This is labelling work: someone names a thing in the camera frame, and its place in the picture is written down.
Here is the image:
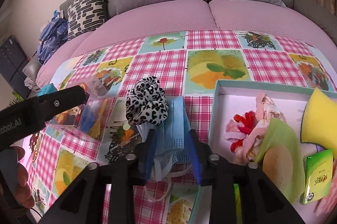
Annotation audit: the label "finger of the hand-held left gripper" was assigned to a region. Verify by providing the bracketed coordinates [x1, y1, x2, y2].
[38, 85, 91, 122]

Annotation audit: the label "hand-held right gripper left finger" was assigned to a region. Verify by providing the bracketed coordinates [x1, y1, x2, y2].
[39, 129, 158, 224]

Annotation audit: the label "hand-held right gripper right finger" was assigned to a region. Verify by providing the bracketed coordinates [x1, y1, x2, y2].
[187, 129, 306, 224]

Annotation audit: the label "clear plastic box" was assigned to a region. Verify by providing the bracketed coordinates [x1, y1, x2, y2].
[49, 76, 108, 141]

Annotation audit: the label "blue face mask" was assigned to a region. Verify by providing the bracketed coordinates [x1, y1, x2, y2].
[135, 96, 197, 202]

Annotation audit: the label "red pink chenille hair tie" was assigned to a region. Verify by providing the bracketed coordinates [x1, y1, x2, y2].
[225, 111, 257, 152]

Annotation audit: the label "mint green shallow box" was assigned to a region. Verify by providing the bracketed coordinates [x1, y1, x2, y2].
[190, 79, 337, 224]

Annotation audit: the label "beige powder puff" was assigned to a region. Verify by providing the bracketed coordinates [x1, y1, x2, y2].
[262, 145, 301, 205]

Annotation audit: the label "yellow-green cloth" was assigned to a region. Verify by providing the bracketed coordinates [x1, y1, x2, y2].
[254, 117, 303, 203]

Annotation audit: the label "green tissue pack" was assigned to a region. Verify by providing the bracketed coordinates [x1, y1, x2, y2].
[299, 149, 334, 205]

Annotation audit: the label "yellow sponge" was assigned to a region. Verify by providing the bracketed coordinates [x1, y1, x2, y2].
[300, 88, 337, 149]

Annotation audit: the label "person's left hand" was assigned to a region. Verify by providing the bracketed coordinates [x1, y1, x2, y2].
[12, 147, 36, 210]

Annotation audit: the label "green potted plant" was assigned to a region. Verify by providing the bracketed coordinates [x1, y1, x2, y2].
[11, 91, 25, 106]

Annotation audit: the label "leopard print scrunchie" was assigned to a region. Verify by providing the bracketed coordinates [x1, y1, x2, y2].
[126, 77, 169, 126]

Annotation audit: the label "black cabinet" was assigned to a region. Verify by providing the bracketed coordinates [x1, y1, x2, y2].
[0, 35, 32, 99]

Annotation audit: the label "blue plaid clothes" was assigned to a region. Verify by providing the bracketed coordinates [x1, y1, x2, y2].
[36, 10, 69, 64]

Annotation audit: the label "plaid picture tablecloth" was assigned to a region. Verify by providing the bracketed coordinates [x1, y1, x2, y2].
[26, 29, 337, 224]

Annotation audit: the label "black white patterned pillow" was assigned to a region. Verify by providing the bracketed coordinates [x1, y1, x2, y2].
[66, 0, 106, 40]

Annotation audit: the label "purple sofa cover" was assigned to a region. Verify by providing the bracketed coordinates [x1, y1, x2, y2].
[35, 0, 337, 88]

